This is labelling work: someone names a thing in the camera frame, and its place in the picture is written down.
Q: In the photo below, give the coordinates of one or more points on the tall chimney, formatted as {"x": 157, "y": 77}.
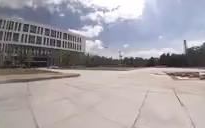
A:
{"x": 185, "y": 46}

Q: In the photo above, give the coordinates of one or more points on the thin pole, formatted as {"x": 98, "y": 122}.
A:
{"x": 120, "y": 57}

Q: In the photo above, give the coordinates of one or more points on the grass strip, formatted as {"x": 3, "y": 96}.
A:
{"x": 13, "y": 71}

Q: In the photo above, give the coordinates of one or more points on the long white multi-storey building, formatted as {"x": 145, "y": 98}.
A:
{"x": 30, "y": 40}

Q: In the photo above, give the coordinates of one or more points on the brown paved strip with kerb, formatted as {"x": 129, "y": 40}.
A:
{"x": 30, "y": 77}

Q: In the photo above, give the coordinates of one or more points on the row of dark trees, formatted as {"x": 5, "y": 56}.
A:
{"x": 156, "y": 62}

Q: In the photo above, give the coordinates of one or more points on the pale concrete slab plaza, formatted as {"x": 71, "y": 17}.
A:
{"x": 100, "y": 100}

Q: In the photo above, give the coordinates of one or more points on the low raised planting bed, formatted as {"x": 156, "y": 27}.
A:
{"x": 190, "y": 75}

